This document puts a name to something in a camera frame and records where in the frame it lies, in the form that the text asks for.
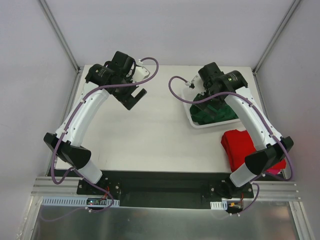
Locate right white cable duct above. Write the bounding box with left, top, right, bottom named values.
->
left=210, top=200, right=228, bottom=211

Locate white plastic basket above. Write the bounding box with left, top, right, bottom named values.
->
left=181, top=74, right=239, bottom=128

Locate left white cable duct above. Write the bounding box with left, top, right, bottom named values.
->
left=42, top=196, right=120, bottom=208

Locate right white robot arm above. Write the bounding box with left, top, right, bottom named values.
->
left=198, top=62, right=294, bottom=198

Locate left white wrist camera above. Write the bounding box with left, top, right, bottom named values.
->
left=132, top=59, right=150, bottom=82

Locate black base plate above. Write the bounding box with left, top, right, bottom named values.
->
left=76, top=170, right=254, bottom=209

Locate red folded t shirt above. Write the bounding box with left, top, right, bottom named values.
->
left=221, top=129, right=287, bottom=176

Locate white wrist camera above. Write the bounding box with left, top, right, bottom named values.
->
left=132, top=59, right=150, bottom=82
left=184, top=74, right=202, bottom=89

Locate aluminium frame rail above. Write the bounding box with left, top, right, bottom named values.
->
left=31, top=176, right=303, bottom=202

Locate green t shirt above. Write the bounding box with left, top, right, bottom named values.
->
left=189, top=98, right=238, bottom=125

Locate white cable duct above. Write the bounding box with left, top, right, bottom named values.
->
left=42, top=196, right=120, bottom=208
left=210, top=200, right=228, bottom=211

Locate pink folded t shirt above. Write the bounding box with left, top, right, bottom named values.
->
left=266, top=168, right=281, bottom=175

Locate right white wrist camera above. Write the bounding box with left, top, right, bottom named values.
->
left=184, top=74, right=202, bottom=89

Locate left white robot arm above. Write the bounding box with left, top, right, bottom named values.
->
left=43, top=51, right=150, bottom=195

